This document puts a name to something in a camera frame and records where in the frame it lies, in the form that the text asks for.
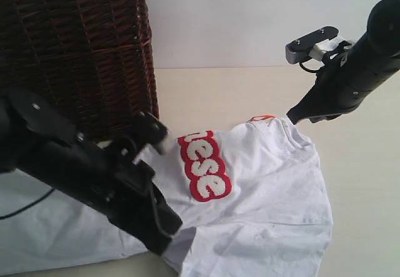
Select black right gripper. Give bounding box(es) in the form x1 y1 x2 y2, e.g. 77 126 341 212
286 52 372 124

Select dark brown wicker basket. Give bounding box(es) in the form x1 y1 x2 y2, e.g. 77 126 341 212
1 0 159 141

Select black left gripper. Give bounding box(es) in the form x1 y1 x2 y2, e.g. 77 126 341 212
104 136 183 256

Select white t-shirt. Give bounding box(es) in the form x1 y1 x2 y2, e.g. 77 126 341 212
1 116 333 276

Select orange garment hang tag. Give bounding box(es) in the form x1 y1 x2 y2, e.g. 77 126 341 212
248 114 275 122

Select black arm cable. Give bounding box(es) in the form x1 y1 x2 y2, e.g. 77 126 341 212
0 186 56 220

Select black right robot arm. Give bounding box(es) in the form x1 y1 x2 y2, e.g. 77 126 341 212
286 0 399 124

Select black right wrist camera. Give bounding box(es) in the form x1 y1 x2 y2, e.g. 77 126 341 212
285 26 354 64

